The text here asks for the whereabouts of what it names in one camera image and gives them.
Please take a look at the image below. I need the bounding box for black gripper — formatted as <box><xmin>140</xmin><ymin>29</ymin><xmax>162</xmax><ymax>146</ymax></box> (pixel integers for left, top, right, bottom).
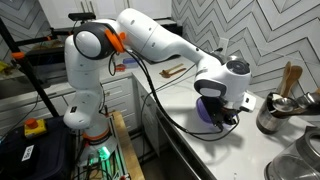
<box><xmin>208</xmin><ymin>96</ymin><xmax>240</xmax><ymax>132</ymax></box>

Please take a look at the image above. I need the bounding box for purple bowl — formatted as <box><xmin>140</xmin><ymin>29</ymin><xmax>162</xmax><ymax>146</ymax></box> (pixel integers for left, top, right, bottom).
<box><xmin>195</xmin><ymin>96</ymin><xmax>216</xmax><ymax>125</ymax></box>

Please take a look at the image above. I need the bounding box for yellow emergency stop box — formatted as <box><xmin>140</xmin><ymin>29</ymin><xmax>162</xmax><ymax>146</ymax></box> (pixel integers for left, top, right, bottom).
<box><xmin>23</xmin><ymin>117</ymin><xmax>48</xmax><ymax>140</ymax></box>

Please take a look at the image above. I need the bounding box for steel utensil holder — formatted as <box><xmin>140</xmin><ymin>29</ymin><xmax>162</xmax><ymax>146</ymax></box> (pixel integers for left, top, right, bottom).
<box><xmin>255</xmin><ymin>92</ymin><xmax>295</xmax><ymax>136</ymax></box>

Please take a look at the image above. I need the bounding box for silver ladle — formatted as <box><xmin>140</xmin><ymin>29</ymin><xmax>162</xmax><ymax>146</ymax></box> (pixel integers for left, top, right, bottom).
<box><xmin>271</xmin><ymin>96</ymin><xmax>300</xmax><ymax>113</ymax></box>

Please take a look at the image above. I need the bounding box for dark brown wooden spoon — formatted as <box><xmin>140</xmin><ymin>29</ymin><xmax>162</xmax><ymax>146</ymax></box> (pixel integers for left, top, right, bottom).
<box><xmin>162</xmin><ymin>67</ymin><xmax>188</xmax><ymax>80</ymax></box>

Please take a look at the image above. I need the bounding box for light slotted wooden spatula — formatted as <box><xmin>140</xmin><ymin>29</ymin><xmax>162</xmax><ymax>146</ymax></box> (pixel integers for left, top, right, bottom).
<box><xmin>159</xmin><ymin>62</ymin><xmax>185</xmax><ymax>77</ymax></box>

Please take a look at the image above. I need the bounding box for dark metal spoon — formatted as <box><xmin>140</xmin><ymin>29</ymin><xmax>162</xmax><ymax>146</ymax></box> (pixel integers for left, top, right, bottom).
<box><xmin>295</xmin><ymin>90</ymin><xmax>320</xmax><ymax>110</ymax></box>

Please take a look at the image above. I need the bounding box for wooden board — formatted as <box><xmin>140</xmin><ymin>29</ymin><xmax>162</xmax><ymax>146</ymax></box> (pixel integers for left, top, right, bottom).
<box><xmin>109</xmin><ymin>110</ymin><xmax>146</xmax><ymax>180</ymax></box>

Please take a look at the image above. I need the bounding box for black microwave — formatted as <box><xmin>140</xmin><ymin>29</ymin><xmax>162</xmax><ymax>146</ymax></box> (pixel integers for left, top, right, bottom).
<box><xmin>155</xmin><ymin>18</ymin><xmax>184</xmax><ymax>37</ymax></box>

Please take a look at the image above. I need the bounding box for white cabinet with drawers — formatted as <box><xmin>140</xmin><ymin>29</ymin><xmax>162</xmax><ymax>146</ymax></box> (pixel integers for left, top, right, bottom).
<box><xmin>0</xmin><ymin>74</ymin><xmax>140</xmax><ymax>135</ymax></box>

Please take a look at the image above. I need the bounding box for blue plastic container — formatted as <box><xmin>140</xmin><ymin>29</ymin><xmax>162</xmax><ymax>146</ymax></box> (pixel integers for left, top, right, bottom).
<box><xmin>122</xmin><ymin>56</ymin><xmax>140</xmax><ymax>70</ymax></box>

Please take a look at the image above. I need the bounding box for small orange tool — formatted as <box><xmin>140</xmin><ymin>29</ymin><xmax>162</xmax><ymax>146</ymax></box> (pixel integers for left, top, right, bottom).
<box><xmin>114</xmin><ymin>62</ymin><xmax>127</xmax><ymax>73</ymax></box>

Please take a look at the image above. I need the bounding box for black equipment case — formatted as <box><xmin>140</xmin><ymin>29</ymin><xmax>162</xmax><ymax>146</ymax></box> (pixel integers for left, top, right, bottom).
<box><xmin>0</xmin><ymin>115</ymin><xmax>77</xmax><ymax>180</ymax></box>

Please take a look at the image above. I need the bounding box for white paper label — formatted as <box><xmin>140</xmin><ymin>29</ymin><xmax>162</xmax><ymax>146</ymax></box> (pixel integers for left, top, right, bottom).
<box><xmin>20</xmin><ymin>144</ymin><xmax>36</xmax><ymax>163</ymax></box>

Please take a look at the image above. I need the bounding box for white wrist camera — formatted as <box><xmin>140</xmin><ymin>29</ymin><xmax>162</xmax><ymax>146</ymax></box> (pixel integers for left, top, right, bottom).
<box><xmin>238</xmin><ymin>92</ymin><xmax>258</xmax><ymax>114</ymax></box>

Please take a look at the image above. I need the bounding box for long dark power cable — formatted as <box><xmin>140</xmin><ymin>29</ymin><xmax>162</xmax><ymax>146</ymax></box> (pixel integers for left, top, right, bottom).
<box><xmin>139</xmin><ymin>63</ymin><xmax>198</xmax><ymax>159</ymax></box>

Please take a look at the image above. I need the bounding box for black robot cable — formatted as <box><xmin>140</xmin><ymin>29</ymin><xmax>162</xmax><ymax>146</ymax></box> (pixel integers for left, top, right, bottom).
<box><xmin>107</xmin><ymin>48</ymin><xmax>242</xmax><ymax>143</ymax></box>

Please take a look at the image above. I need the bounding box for white wall outlet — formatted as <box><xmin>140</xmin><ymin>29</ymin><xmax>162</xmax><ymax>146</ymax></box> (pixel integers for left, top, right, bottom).
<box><xmin>217</xmin><ymin>36</ymin><xmax>231</xmax><ymax>56</ymax></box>

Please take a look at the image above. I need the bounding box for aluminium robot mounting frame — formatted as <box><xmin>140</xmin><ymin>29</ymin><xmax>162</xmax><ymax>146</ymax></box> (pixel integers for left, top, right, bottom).
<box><xmin>74</xmin><ymin>109</ymin><xmax>133</xmax><ymax>180</ymax></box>

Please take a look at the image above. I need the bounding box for orange cable clamp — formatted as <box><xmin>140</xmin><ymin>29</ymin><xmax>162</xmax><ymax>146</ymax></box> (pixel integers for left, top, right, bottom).
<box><xmin>104</xmin><ymin>28</ymin><xmax>127</xmax><ymax>54</ymax></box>

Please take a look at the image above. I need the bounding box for black stereo camera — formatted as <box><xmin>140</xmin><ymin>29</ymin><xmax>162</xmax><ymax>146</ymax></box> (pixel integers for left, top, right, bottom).
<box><xmin>67</xmin><ymin>12</ymin><xmax>97</xmax><ymax>22</ymax></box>

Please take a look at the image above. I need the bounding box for black camera stand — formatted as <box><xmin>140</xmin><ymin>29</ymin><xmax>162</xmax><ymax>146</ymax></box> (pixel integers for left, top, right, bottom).
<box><xmin>0</xmin><ymin>18</ymin><xmax>73</xmax><ymax>118</ymax></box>

